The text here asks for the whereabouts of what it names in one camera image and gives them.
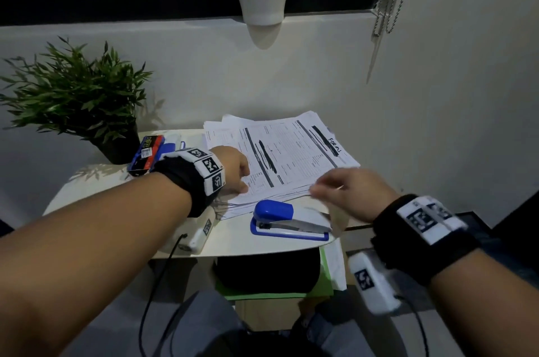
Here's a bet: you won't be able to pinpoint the blue staples box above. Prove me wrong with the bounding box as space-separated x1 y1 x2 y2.
127 135 166 177

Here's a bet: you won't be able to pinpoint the person's left forearm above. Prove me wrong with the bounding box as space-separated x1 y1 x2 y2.
0 172 193 357

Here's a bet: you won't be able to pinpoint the person's right forearm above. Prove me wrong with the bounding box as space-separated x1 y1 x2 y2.
429 249 539 357

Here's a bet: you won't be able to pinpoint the green potted plant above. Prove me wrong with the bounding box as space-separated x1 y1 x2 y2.
0 35 153 165

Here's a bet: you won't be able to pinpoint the green flat board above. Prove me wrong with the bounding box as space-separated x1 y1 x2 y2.
215 245 336 302

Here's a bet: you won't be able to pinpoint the person's grey trousers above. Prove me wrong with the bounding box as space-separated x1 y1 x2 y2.
156 289 380 357

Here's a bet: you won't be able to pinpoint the black camera cable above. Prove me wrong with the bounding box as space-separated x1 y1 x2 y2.
395 294 430 357
139 234 189 357

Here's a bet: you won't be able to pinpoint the black right camera cable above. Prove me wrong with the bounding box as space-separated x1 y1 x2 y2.
395 294 430 357

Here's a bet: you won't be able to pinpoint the black left camera cable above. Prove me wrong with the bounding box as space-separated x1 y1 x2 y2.
139 234 189 357

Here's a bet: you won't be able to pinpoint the stack of printed papers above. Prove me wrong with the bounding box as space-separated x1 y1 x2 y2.
203 111 361 221

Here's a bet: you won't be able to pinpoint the person's right hand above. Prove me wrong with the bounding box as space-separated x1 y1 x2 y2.
309 167 401 224

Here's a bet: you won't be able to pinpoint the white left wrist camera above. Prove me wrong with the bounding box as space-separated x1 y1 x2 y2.
176 205 217 255

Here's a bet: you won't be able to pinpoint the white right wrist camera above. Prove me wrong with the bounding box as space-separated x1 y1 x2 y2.
348 249 403 316

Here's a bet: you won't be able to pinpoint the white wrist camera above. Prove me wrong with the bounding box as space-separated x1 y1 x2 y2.
348 249 403 316
176 205 217 255

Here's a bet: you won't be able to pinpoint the black left wrist strap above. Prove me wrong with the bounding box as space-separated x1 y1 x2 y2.
152 148 226 218

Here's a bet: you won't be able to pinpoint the person's left hand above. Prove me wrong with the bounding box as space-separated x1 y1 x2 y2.
210 145 251 195

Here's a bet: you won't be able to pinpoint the blue white stapler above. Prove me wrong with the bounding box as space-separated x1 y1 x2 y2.
158 132 187 159
250 199 334 242

